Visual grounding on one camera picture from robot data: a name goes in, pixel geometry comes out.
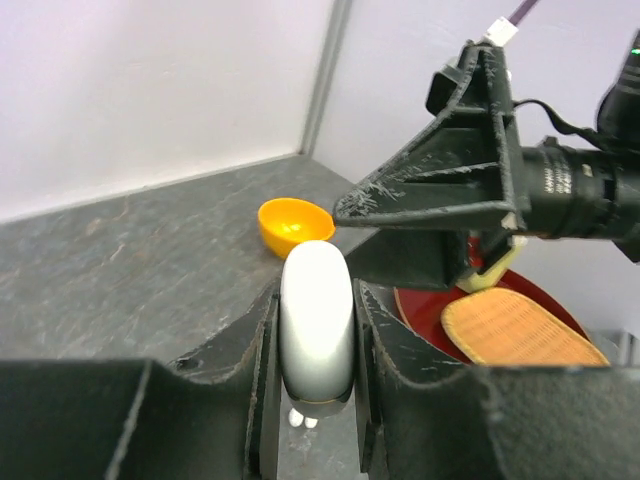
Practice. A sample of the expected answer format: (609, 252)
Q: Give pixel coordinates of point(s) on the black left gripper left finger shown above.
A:
(213, 413)

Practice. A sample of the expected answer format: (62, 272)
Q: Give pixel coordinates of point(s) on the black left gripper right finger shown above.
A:
(423, 415)

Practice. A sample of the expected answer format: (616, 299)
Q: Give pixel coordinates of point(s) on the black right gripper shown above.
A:
(466, 170)

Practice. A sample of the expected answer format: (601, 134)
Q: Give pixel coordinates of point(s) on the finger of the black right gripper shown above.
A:
(414, 259)

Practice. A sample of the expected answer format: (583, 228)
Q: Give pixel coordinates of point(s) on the white earbud charging case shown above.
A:
(316, 329)

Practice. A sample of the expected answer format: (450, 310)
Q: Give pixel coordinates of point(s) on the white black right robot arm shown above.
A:
(617, 130)

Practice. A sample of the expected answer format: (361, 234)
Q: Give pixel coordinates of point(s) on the red round plate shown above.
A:
(421, 311)

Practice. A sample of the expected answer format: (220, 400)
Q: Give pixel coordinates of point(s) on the cream yellow mug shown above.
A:
(494, 266)

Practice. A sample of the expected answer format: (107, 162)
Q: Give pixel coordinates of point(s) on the white round earbud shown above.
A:
(296, 419)

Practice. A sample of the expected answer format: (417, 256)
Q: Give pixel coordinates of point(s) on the woven bamboo tray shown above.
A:
(501, 327)

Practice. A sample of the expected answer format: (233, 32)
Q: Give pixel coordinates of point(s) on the orange plastic bowl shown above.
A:
(286, 222)

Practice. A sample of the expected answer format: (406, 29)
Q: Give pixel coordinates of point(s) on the aluminium frame right post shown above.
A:
(337, 25)

